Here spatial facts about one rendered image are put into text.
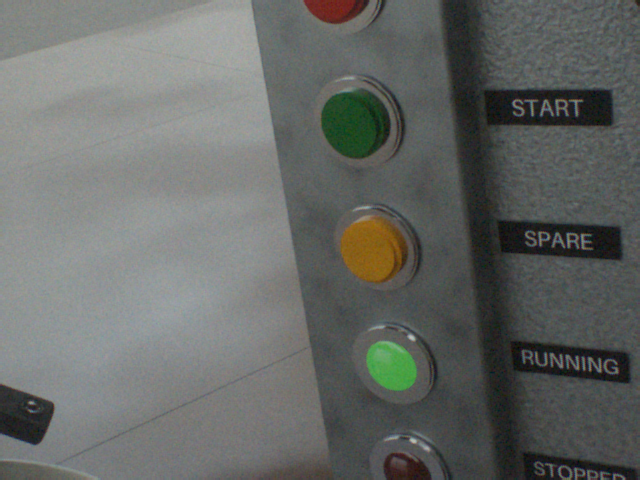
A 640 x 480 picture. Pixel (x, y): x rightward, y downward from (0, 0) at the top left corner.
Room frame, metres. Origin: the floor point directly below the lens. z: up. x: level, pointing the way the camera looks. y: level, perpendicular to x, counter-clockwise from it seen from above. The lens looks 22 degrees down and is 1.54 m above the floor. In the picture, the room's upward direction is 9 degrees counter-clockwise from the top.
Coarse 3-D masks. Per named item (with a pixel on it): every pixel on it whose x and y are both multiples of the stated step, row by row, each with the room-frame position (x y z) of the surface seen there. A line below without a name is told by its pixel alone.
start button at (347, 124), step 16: (336, 96) 0.45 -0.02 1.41; (352, 96) 0.44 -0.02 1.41; (368, 96) 0.44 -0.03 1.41; (336, 112) 0.45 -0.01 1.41; (352, 112) 0.44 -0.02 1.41; (368, 112) 0.44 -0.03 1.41; (336, 128) 0.45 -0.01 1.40; (352, 128) 0.44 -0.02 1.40; (368, 128) 0.44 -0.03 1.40; (384, 128) 0.44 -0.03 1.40; (336, 144) 0.45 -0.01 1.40; (352, 144) 0.44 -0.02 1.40; (368, 144) 0.44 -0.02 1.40
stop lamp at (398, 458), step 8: (392, 456) 0.45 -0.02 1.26; (400, 456) 0.45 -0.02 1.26; (408, 456) 0.45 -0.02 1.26; (416, 456) 0.44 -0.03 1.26; (384, 464) 0.45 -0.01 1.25; (392, 464) 0.45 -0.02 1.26; (400, 464) 0.45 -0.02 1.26; (408, 464) 0.44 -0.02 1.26; (416, 464) 0.44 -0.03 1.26; (424, 464) 0.44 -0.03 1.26; (384, 472) 0.45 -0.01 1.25; (392, 472) 0.45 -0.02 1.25; (400, 472) 0.44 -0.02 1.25; (408, 472) 0.44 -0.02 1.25; (416, 472) 0.44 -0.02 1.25; (424, 472) 0.44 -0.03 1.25
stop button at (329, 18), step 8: (304, 0) 0.45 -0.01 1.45; (312, 0) 0.45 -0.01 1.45; (320, 0) 0.45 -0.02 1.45; (328, 0) 0.44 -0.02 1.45; (336, 0) 0.44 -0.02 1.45; (344, 0) 0.44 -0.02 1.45; (352, 0) 0.44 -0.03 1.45; (360, 0) 0.44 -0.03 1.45; (312, 8) 0.45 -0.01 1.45; (320, 8) 0.45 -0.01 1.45; (328, 8) 0.44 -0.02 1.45; (336, 8) 0.44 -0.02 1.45; (344, 8) 0.44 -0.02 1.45; (352, 8) 0.44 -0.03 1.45; (360, 8) 0.44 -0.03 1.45; (320, 16) 0.45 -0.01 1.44; (328, 16) 0.44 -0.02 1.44; (336, 16) 0.44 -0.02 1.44; (344, 16) 0.44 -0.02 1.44; (352, 16) 0.44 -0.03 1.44
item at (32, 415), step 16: (0, 384) 1.11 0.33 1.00; (0, 400) 1.08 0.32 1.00; (16, 400) 1.09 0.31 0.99; (32, 400) 1.10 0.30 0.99; (48, 400) 1.11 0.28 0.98; (0, 416) 1.07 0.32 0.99; (16, 416) 1.07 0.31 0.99; (32, 416) 1.07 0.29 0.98; (48, 416) 1.08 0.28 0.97; (0, 432) 1.07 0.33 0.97; (16, 432) 1.07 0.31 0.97; (32, 432) 1.06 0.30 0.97
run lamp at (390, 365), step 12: (372, 348) 0.45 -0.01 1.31; (384, 348) 0.45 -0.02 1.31; (396, 348) 0.44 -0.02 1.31; (372, 360) 0.45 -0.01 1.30; (384, 360) 0.44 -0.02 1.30; (396, 360) 0.44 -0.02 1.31; (408, 360) 0.44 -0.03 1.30; (372, 372) 0.45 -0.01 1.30; (384, 372) 0.44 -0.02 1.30; (396, 372) 0.44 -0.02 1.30; (408, 372) 0.44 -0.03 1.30; (384, 384) 0.45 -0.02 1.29; (396, 384) 0.44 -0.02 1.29; (408, 384) 0.44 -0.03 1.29
